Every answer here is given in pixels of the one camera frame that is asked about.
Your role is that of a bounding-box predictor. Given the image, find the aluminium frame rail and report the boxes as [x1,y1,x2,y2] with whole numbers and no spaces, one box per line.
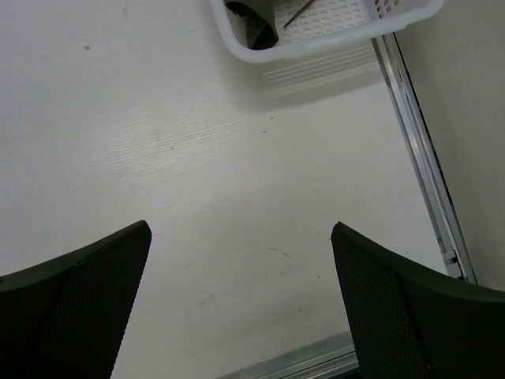
[222,332,359,379]
[372,34,477,284]

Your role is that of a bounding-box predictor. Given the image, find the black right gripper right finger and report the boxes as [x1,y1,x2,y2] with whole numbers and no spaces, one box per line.
[331,223,504,378]

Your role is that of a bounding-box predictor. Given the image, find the olive green shorts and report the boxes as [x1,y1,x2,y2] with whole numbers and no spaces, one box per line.
[224,0,279,51]

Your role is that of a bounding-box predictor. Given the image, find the aluminium frame rail front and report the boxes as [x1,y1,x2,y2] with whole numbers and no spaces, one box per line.
[222,332,359,379]

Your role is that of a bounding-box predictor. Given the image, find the white plastic perforated basket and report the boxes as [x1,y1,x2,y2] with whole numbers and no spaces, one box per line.
[209,1,444,64]

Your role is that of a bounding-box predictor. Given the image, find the aluminium frame rail right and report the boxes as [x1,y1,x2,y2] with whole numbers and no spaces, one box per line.
[372,34,477,284]

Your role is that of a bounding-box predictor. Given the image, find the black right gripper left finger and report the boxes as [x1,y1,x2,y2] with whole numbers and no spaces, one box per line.
[1,220,152,378]

